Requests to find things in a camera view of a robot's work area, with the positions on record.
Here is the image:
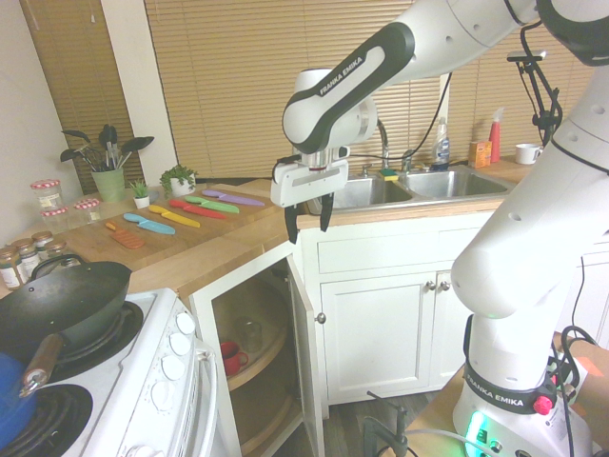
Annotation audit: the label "clear dish soap bottle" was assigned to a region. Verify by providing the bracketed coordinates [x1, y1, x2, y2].
[430, 116, 452, 172]

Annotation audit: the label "tall glass jar checked lid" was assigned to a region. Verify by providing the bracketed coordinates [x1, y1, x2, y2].
[30, 178, 63, 213]

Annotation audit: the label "yellow knife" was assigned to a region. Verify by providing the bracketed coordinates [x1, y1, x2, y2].
[148, 204, 202, 229]

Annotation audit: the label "red mug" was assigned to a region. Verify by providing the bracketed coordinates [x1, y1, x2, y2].
[219, 340, 250, 377]

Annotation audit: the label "small spiky plant white pot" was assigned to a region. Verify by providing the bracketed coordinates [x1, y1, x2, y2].
[128, 178, 152, 210]

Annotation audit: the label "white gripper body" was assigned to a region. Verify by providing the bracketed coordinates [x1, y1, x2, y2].
[269, 159, 351, 209]

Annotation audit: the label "large wooden cutting board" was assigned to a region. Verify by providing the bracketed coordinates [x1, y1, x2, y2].
[64, 183, 282, 272]

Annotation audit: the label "purple knife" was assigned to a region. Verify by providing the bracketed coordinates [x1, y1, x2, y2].
[202, 189, 265, 208]

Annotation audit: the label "white corner cabinet frame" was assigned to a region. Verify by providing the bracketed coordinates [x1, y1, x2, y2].
[188, 247, 329, 457]

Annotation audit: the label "short glass jar checked lid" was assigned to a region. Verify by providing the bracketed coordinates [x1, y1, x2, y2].
[72, 198, 102, 226]
[40, 207, 70, 235]

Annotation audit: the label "clear glass jar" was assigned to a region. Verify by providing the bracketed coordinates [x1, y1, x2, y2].
[237, 317, 265, 353]

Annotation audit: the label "white sink cabinet door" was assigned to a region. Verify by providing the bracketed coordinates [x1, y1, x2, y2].
[429, 268, 472, 389]
[321, 273, 433, 406]

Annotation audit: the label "black nylon turner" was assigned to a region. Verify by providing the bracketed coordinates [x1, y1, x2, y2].
[116, 136, 156, 170]

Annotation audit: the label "white corner cabinet door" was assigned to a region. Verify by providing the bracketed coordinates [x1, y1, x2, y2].
[284, 252, 328, 457]

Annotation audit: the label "leafy plant white pot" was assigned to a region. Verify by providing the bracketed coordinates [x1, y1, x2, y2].
[159, 164, 199, 199]

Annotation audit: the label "black kitchen tongs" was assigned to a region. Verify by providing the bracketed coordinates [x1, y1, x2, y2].
[98, 123, 120, 171]

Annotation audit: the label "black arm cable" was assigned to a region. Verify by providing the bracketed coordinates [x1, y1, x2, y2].
[349, 70, 453, 161]

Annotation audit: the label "green knife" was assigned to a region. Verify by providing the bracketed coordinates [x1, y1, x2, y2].
[184, 194, 241, 214]

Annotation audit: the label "black nylon ladle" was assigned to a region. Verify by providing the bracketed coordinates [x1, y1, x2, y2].
[61, 129, 104, 170]

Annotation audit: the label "white mug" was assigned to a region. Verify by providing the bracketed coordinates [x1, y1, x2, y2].
[515, 142, 544, 166]

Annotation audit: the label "round wooden turntable shelf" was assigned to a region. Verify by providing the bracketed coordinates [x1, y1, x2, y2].
[223, 328, 289, 391]
[237, 394, 294, 456]

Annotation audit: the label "white false drawer panel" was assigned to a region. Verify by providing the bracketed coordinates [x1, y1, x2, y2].
[317, 228, 458, 275]

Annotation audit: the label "black table clamp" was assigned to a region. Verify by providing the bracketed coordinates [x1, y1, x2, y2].
[365, 389, 410, 457]

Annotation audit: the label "chrome faucet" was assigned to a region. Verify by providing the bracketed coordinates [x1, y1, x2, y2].
[359, 118, 420, 180]

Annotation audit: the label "black wok wooden handle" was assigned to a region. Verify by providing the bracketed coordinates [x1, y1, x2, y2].
[0, 260, 133, 399]

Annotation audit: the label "wide wooden window blind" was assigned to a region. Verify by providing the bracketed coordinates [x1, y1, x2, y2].
[145, 0, 596, 180]

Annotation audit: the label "white electric stove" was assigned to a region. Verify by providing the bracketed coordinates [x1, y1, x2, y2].
[0, 288, 225, 457]

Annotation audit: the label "red knife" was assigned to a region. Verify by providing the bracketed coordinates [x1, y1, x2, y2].
[168, 199, 226, 221]

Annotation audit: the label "stainless steel double sink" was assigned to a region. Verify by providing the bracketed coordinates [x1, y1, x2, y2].
[306, 164, 518, 215]

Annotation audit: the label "black coil burner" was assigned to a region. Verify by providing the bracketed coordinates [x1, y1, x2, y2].
[0, 383, 94, 457]
[61, 299, 144, 377]

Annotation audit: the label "brown-lidded glass spice jar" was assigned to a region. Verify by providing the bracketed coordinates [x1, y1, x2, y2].
[11, 237, 40, 282]
[31, 230, 54, 261]
[0, 247, 23, 291]

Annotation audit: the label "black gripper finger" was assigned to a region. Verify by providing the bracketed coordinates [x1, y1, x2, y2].
[284, 202, 303, 246]
[319, 191, 335, 233]

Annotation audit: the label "narrow wooden window blind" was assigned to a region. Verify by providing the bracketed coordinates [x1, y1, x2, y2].
[18, 0, 144, 196]

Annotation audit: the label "orange cardboard box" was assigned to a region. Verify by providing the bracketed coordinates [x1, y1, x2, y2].
[468, 140, 494, 169]

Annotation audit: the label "green utensil holder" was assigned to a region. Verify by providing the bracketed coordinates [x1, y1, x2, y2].
[89, 167, 128, 204]

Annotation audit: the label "red spray bottle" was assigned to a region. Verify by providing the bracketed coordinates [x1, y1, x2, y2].
[488, 107, 506, 164]

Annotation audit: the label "black nylon spoon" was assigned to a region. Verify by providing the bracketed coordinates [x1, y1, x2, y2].
[59, 148, 99, 172]

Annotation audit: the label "blue knife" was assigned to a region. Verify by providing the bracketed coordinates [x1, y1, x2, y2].
[123, 212, 176, 236]

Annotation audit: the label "orange knife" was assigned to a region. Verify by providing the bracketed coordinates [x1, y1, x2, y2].
[105, 221, 146, 250]

